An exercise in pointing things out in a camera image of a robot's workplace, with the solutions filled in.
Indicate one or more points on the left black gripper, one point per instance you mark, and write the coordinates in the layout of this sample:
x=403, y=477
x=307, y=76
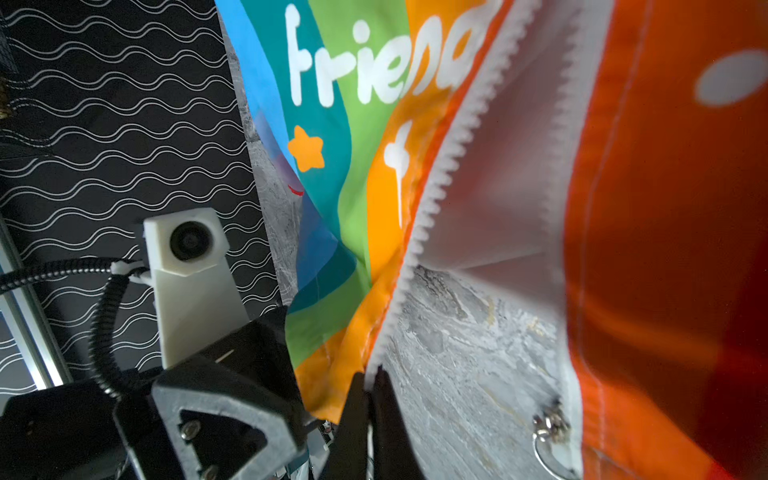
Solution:
x=230, y=411

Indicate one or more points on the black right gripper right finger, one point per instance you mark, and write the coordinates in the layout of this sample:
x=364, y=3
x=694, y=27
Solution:
x=393, y=455

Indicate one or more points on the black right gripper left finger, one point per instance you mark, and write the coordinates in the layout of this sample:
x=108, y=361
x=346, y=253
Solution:
x=348, y=455

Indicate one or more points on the rainbow cartoon kids jacket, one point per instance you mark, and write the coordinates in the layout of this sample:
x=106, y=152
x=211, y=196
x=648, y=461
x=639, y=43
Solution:
x=604, y=163

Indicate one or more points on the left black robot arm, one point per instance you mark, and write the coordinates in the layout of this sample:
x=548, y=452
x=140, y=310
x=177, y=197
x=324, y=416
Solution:
x=106, y=328

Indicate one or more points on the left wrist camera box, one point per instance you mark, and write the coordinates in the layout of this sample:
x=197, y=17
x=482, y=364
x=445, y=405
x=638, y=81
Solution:
x=195, y=295

